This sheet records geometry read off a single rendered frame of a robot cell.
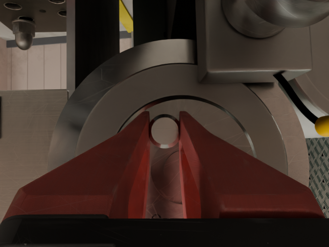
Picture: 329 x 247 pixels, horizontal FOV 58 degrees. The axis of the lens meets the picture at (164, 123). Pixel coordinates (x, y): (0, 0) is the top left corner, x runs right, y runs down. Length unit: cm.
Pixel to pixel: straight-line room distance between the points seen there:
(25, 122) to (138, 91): 39
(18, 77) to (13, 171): 327
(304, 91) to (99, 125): 12
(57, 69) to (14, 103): 303
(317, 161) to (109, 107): 29
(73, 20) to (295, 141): 15
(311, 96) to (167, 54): 9
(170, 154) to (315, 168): 27
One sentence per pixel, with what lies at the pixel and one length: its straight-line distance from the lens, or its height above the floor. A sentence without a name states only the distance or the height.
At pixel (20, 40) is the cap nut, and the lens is 55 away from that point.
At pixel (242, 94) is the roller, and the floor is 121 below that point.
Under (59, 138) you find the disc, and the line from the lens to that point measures 18.
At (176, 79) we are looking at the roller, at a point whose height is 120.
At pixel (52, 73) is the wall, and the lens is 359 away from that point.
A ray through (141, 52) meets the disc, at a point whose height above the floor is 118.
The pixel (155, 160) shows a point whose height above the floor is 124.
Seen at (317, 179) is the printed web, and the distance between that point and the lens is 40.
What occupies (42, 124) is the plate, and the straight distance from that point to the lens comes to 53.
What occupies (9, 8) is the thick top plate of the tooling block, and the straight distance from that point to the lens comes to 52.
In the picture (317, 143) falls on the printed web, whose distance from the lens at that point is 39.
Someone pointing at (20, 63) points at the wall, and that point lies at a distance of 382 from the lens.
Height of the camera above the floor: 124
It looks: 4 degrees down
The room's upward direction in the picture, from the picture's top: 178 degrees clockwise
